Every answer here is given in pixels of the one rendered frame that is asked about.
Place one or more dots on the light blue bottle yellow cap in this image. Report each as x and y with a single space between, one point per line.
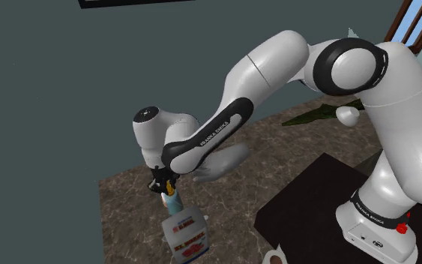
174 204

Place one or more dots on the white cup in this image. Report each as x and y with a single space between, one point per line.
274 256

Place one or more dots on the brown framed window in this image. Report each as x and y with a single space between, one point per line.
420 22

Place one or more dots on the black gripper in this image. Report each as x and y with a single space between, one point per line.
158 181

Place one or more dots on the white box with red print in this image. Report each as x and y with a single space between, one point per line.
187 234

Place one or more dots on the green plant in white pot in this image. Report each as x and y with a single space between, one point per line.
318 113

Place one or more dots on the black framed wall picture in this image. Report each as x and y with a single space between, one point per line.
130 2

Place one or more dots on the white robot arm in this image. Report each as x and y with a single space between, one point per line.
397 120

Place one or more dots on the dark robot stand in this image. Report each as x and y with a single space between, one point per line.
305 215

